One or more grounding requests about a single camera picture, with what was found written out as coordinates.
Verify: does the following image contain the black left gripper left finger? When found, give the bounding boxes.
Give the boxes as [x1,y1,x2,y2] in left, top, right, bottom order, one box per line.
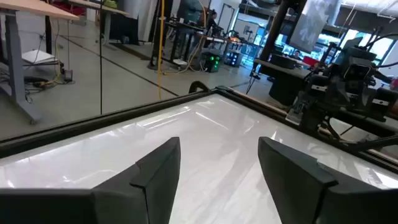
[91,136,182,224]

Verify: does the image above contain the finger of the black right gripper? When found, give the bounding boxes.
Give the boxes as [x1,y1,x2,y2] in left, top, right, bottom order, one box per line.
[368,88,398,118]
[306,74,332,105]

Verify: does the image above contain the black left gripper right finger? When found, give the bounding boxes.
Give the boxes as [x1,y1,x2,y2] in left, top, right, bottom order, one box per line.
[257,136,377,224]

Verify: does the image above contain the person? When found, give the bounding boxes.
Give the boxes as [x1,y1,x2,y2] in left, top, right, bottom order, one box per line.
[290,49,304,62]
[205,9,220,35]

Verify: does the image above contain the white hanging banner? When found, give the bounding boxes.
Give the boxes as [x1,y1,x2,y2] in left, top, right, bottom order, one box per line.
[289,0,341,54]

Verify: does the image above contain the black pillar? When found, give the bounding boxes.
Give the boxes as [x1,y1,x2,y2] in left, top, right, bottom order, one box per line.
[257,0,292,63]

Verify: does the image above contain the computer tower white lights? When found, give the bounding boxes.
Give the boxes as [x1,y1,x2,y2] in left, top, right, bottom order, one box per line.
[225,50,243,68]

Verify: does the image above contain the computer tower green lights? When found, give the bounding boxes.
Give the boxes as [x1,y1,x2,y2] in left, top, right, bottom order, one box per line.
[201,51,223,73]

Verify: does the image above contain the flat white box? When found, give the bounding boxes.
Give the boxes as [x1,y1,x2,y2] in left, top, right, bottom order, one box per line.
[21,49,58,66]

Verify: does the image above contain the grey-legged wooden desk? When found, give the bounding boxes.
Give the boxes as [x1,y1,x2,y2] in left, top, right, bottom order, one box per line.
[0,0,80,125]

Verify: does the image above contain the black arched frame handle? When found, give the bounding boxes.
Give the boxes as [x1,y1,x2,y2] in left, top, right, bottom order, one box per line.
[188,80,211,94]

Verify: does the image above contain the thin black hanging cable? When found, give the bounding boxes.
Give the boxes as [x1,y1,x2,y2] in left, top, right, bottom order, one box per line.
[98,0,104,116]

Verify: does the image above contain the yellow cable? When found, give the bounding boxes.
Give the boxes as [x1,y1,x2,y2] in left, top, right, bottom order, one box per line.
[156,0,166,101]

